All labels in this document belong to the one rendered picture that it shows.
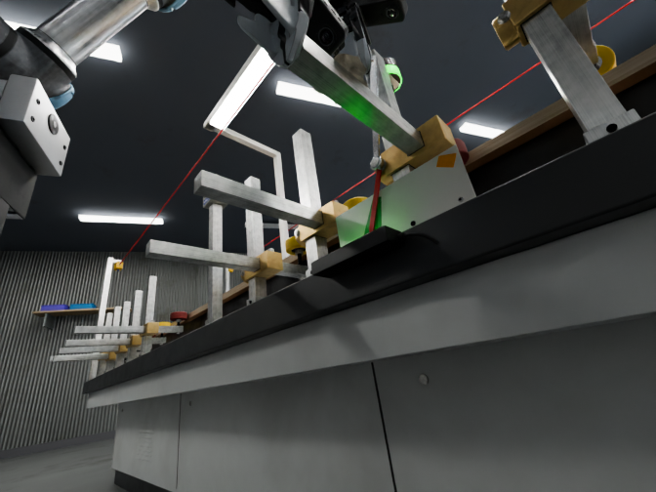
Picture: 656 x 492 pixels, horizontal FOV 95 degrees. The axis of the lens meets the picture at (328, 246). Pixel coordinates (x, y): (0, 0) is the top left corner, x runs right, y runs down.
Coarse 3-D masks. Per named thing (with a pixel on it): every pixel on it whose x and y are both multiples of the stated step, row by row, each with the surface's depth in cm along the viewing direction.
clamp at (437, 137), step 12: (432, 120) 49; (420, 132) 50; (432, 132) 49; (444, 132) 48; (432, 144) 48; (444, 144) 48; (456, 144) 50; (384, 156) 55; (396, 156) 53; (408, 156) 51; (420, 156) 50; (432, 156) 51; (396, 168) 53; (384, 180) 56
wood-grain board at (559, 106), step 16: (624, 64) 48; (640, 64) 47; (608, 80) 49; (624, 80) 48; (640, 80) 49; (544, 112) 55; (560, 112) 53; (512, 128) 59; (528, 128) 57; (544, 128) 56; (496, 144) 60; (512, 144) 60; (480, 160) 63; (336, 240) 91; (288, 256) 104; (304, 256) 99; (240, 288) 124
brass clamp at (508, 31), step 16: (512, 0) 43; (528, 0) 42; (544, 0) 40; (560, 0) 40; (576, 0) 40; (512, 16) 43; (528, 16) 41; (560, 16) 42; (496, 32) 47; (512, 32) 44
